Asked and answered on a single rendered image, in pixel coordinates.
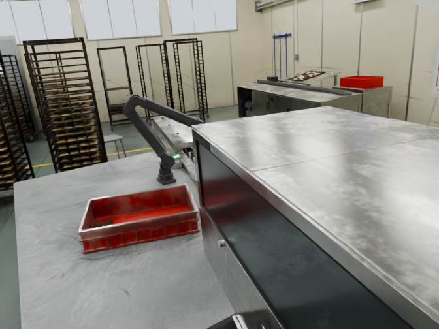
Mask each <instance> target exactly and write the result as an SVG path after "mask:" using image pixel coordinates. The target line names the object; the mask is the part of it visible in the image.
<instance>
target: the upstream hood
mask: <svg viewBox="0 0 439 329"><path fill-rule="evenodd" d="M152 119H153V123H154V125H155V126H156V127H157V129H158V130H159V132H160V133H161V134H162V135H163V137H164V138H165V140H166V141H167V142H168V143H169V144H170V146H171V147H172V149H173V150H174V151H175V152H177V151H183V148H190V147H192V148H193V137H192V135H191V134H189V133H188V132H187V131H186V130H185V129H184V128H183V127H182V126H181V125H179V124H178V123H177V122H176V121H174V120H172V119H169V118H167V117H165V116H159V117H153V118H152Z"/></svg>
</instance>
